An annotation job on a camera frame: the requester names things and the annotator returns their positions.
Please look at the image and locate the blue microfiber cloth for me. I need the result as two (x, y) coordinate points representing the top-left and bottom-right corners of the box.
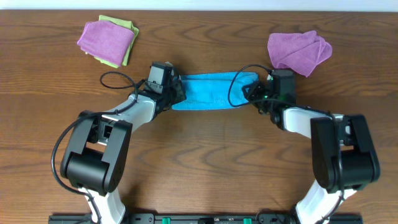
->
(172, 72), (259, 111)

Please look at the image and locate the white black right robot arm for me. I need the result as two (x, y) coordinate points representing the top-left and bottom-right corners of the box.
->
(242, 70), (381, 223)

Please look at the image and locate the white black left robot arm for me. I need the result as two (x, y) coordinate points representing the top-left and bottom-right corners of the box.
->
(49, 62), (186, 224)

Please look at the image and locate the crumpled purple cloth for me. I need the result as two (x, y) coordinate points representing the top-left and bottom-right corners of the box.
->
(267, 30), (333, 77)

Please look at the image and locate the green folded cloth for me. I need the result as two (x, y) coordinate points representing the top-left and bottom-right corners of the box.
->
(78, 15), (139, 68)

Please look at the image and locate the folded purple cloth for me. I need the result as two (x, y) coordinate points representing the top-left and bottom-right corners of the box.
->
(77, 21), (135, 67)

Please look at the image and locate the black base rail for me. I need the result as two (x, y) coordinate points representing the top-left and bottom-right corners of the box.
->
(48, 211), (364, 224)

